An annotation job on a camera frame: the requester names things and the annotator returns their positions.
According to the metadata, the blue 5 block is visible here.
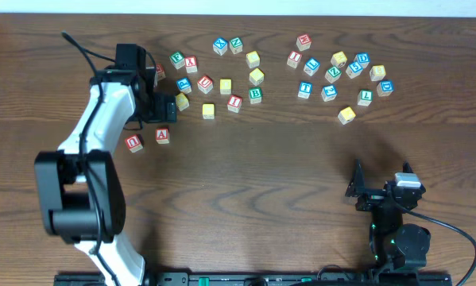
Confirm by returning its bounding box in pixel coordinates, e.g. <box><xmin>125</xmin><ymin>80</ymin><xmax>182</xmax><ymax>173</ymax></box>
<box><xmin>346</xmin><ymin>62</ymin><xmax>363</xmax><ymax>79</ymax></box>

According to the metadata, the yellow K block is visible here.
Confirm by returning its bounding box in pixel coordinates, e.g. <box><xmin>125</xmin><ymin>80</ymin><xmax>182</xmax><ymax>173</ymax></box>
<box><xmin>338</xmin><ymin>106</ymin><xmax>356</xmax><ymax>125</ymax></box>

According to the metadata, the red A block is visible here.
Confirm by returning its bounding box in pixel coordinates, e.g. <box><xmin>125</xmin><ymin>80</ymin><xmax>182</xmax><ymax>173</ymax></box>
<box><xmin>155</xmin><ymin>128</ymin><xmax>170</xmax><ymax>144</ymax></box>

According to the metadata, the yellow 8 block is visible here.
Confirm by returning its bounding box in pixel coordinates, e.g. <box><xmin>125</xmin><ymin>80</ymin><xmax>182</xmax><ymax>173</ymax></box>
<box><xmin>370</xmin><ymin>65</ymin><xmax>386</xmax><ymax>82</ymax></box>

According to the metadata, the blue d block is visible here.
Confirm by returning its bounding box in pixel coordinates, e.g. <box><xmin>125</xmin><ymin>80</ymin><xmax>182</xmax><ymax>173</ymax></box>
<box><xmin>354</xmin><ymin>52</ymin><xmax>370</xmax><ymax>68</ymax></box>
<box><xmin>377</xmin><ymin>80</ymin><xmax>394</xmax><ymax>97</ymax></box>

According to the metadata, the blue D block right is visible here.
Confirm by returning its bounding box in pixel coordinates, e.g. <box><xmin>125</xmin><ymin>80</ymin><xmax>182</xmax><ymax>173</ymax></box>
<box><xmin>377</xmin><ymin>80</ymin><xmax>394</xmax><ymax>97</ymax></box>

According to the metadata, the red I block right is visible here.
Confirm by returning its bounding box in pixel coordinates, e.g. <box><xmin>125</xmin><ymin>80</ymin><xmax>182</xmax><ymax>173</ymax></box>
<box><xmin>287</xmin><ymin>51</ymin><xmax>302</xmax><ymax>68</ymax></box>

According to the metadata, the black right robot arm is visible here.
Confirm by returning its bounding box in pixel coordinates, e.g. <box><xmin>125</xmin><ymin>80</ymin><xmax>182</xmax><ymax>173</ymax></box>
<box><xmin>345</xmin><ymin>160</ymin><xmax>431</xmax><ymax>271</ymax></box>

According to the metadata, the yellow O block middle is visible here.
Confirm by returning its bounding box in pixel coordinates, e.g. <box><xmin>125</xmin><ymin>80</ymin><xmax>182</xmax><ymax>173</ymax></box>
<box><xmin>219</xmin><ymin>79</ymin><xmax>232</xmax><ymax>95</ymax></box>

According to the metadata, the blue X block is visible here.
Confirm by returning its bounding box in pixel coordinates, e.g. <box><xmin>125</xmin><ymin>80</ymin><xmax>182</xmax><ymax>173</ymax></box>
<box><xmin>212</xmin><ymin>37</ymin><xmax>228</xmax><ymax>56</ymax></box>

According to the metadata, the red G block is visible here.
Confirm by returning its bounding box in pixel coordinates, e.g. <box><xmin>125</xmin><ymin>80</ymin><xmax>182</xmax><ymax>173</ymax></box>
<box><xmin>156</xmin><ymin>64</ymin><xmax>166</xmax><ymax>81</ymax></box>

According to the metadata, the yellow O block front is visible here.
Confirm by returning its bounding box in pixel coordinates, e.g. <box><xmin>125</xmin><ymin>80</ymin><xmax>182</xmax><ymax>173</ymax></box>
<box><xmin>202</xmin><ymin>103</ymin><xmax>215</xmax><ymax>120</ymax></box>

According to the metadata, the red u block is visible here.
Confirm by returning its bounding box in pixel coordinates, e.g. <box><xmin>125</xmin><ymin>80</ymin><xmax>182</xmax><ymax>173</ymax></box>
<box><xmin>125</xmin><ymin>134</ymin><xmax>143</xmax><ymax>153</ymax></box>
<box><xmin>197</xmin><ymin>75</ymin><xmax>214</xmax><ymax>94</ymax></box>

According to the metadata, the yellow block lower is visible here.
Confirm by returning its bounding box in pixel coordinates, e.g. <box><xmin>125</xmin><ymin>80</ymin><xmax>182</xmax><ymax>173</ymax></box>
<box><xmin>249</xmin><ymin>68</ymin><xmax>265</xmax><ymax>86</ymax></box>

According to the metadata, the red block top right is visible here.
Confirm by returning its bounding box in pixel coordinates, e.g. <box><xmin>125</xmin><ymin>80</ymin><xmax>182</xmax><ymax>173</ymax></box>
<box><xmin>296</xmin><ymin>33</ymin><xmax>312</xmax><ymax>52</ymax></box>

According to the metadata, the green F block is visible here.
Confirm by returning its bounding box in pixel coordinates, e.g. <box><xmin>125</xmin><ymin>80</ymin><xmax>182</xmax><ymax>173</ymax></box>
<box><xmin>169</xmin><ymin>51</ymin><xmax>185</xmax><ymax>70</ymax></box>

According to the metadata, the green 7 block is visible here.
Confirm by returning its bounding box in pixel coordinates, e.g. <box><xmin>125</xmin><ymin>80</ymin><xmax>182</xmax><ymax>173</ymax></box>
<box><xmin>357</xmin><ymin>90</ymin><xmax>373</xmax><ymax>106</ymax></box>

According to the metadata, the red U block middle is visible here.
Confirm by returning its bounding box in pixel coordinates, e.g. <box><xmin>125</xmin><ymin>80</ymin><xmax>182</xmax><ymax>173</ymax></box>
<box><xmin>197</xmin><ymin>75</ymin><xmax>214</xmax><ymax>94</ymax></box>

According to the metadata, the blue P block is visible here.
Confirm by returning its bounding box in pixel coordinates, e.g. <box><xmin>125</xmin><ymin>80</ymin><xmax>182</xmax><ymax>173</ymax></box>
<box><xmin>176</xmin><ymin>77</ymin><xmax>192</xmax><ymax>94</ymax></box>

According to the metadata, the yellow block soccer side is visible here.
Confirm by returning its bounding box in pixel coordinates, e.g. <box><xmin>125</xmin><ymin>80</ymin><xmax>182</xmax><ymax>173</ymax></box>
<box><xmin>331</xmin><ymin>51</ymin><xmax>347</xmax><ymax>68</ymax></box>

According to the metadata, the yellow block by P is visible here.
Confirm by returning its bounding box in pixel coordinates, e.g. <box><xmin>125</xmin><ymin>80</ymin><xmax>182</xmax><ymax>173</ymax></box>
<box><xmin>176</xmin><ymin>93</ymin><xmax>190</xmax><ymax>111</ymax></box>

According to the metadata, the blue D block upper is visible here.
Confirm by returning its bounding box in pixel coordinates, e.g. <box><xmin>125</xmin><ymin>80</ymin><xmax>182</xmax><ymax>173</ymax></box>
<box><xmin>354</xmin><ymin>52</ymin><xmax>370</xmax><ymax>68</ymax></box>

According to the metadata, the green B block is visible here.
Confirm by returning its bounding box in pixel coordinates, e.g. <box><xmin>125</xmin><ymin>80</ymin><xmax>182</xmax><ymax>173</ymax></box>
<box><xmin>249</xmin><ymin>87</ymin><xmax>263</xmax><ymax>104</ymax></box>

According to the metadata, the red Y block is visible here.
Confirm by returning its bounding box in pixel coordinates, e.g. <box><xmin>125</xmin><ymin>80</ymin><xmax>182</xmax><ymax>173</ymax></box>
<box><xmin>184</xmin><ymin>56</ymin><xmax>198</xmax><ymax>73</ymax></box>

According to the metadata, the green Z block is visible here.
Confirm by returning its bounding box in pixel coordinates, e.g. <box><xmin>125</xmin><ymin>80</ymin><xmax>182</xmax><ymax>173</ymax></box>
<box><xmin>325</xmin><ymin>66</ymin><xmax>342</xmax><ymax>83</ymax></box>

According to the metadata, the blue L block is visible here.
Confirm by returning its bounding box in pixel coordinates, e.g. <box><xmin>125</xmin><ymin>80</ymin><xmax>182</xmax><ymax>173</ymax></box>
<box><xmin>304</xmin><ymin>57</ymin><xmax>320</xmax><ymax>76</ymax></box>

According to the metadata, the green N block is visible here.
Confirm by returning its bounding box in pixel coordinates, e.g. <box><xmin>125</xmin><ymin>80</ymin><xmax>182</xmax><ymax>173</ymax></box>
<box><xmin>229</xmin><ymin>37</ymin><xmax>243</xmax><ymax>54</ymax></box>

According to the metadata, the yellow block upper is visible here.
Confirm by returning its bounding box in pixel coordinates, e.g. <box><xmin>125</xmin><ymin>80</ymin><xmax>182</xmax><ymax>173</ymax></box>
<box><xmin>246</xmin><ymin>51</ymin><xmax>261</xmax><ymax>68</ymax></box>

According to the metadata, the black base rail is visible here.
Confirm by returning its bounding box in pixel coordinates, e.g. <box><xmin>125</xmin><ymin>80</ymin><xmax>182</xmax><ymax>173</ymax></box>
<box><xmin>53</xmin><ymin>271</ymin><xmax>453</xmax><ymax>286</ymax></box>

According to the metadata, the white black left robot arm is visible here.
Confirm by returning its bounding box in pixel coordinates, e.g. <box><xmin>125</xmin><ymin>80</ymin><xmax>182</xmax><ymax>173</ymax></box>
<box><xmin>34</xmin><ymin>67</ymin><xmax>176</xmax><ymax>285</ymax></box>

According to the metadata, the red I block left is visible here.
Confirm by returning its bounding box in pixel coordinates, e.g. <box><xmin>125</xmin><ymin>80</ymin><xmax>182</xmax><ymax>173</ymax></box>
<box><xmin>227</xmin><ymin>95</ymin><xmax>242</xmax><ymax>113</ymax></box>

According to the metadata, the red i block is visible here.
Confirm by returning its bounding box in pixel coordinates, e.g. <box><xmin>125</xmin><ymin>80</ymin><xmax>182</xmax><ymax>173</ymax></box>
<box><xmin>227</xmin><ymin>95</ymin><xmax>242</xmax><ymax>113</ymax></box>
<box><xmin>287</xmin><ymin>51</ymin><xmax>302</xmax><ymax>68</ymax></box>

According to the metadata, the red U block near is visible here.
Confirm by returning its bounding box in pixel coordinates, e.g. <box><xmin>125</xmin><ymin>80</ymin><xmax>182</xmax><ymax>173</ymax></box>
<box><xmin>125</xmin><ymin>134</ymin><xmax>143</xmax><ymax>153</ymax></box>

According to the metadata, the blue 2 block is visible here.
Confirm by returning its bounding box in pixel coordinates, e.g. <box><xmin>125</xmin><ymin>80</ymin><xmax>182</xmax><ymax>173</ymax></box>
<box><xmin>321</xmin><ymin>85</ymin><xmax>338</xmax><ymax>102</ymax></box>

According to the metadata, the yellow o block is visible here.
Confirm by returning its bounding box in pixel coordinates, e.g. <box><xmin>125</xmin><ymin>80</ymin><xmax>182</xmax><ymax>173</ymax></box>
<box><xmin>202</xmin><ymin>103</ymin><xmax>215</xmax><ymax>120</ymax></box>
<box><xmin>219</xmin><ymin>79</ymin><xmax>232</xmax><ymax>95</ymax></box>

